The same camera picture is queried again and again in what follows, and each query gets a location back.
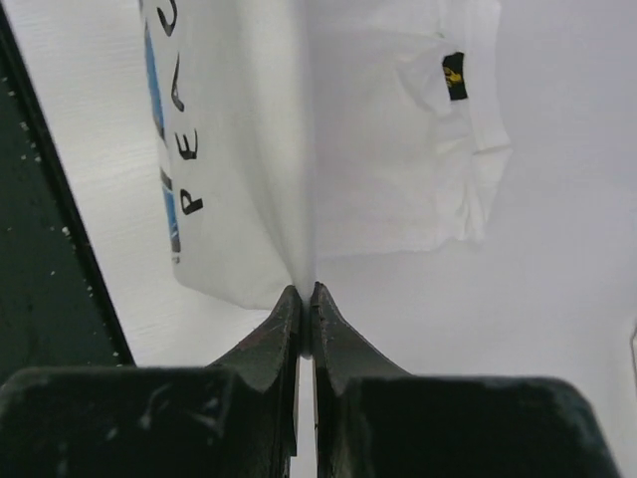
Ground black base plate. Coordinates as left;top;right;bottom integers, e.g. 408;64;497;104
1;14;134;379

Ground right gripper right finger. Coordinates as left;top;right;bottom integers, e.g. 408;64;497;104
311;284;620;477

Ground white t shirt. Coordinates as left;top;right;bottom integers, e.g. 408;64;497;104
139;1;512;309

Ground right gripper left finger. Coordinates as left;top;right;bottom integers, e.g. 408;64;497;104
1;287;302;477

